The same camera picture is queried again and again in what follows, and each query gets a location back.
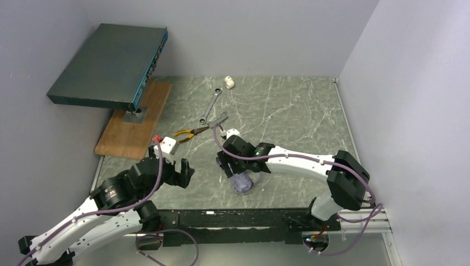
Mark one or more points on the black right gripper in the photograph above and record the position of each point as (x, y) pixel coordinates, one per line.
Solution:
(228, 165)

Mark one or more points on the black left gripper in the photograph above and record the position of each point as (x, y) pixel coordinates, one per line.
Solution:
(174, 173)

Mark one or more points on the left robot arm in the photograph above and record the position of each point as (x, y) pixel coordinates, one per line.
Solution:
(119, 206)

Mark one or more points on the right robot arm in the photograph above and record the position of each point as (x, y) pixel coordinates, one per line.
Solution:
(345, 178)

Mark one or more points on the grey flat metal piece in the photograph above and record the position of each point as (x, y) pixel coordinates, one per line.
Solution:
(219, 120)

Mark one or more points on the silver combination wrench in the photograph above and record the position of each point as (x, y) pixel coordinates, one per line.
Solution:
(203, 118)

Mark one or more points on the wooden board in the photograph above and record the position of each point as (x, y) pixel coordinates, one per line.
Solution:
(128, 136)

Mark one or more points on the white plastic pipe fitting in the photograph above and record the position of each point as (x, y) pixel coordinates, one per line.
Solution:
(229, 82)

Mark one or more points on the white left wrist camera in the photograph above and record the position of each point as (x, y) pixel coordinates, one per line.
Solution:
(167, 145)

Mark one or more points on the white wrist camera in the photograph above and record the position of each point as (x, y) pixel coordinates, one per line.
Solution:
(231, 132)
(167, 145)

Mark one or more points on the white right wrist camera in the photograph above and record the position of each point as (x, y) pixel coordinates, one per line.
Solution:
(231, 132)

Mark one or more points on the yellow handled pliers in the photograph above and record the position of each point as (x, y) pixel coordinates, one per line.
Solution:
(190, 133)

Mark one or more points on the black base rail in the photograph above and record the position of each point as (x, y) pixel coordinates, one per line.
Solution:
(250, 225)

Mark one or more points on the grey metal stand bracket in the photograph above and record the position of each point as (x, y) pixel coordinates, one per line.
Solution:
(134, 115)

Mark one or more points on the dark teal network switch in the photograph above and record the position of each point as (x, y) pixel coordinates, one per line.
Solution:
(112, 69)

